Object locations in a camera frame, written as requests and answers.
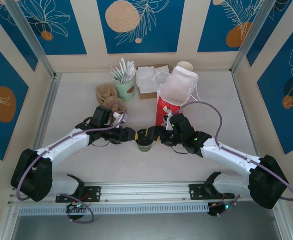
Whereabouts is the green paper coffee cup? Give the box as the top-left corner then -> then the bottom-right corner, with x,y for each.
136,141 -> 154,154

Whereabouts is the red white paper bag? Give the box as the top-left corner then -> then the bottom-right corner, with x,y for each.
153,65 -> 207,128

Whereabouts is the green straw holder cup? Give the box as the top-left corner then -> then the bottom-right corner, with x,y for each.
113,70 -> 137,103

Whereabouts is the cardboard napkin box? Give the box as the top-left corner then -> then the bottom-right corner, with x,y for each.
136,64 -> 172,101

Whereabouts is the white napkin stack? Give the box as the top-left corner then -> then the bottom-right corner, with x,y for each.
136,66 -> 172,95

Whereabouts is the cream paper cup stack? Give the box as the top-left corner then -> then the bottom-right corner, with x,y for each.
177,61 -> 194,73

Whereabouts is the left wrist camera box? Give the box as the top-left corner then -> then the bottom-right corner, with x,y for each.
112,112 -> 127,126

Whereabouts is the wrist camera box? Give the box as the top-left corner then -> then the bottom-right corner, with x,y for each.
164,112 -> 174,131
112,112 -> 127,126

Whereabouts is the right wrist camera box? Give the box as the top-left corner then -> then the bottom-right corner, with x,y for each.
164,112 -> 174,131

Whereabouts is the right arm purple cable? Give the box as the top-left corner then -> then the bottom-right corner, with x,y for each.
180,101 -> 293,219

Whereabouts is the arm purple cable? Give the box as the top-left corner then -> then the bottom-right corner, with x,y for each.
16,101 -> 127,223
180,101 -> 293,219

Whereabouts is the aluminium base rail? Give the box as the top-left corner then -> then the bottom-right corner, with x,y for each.
7,179 -> 286,207

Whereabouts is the aluminium side rail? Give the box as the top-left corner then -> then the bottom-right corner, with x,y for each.
23,73 -> 62,186

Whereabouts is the grey slotted cable duct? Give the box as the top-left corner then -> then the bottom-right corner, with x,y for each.
17,201 -> 210,216

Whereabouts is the aluminium frame post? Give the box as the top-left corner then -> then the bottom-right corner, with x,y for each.
3,0 -> 62,80
231,0 -> 275,76

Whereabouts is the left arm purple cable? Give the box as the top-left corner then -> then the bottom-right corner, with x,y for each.
16,101 -> 127,223

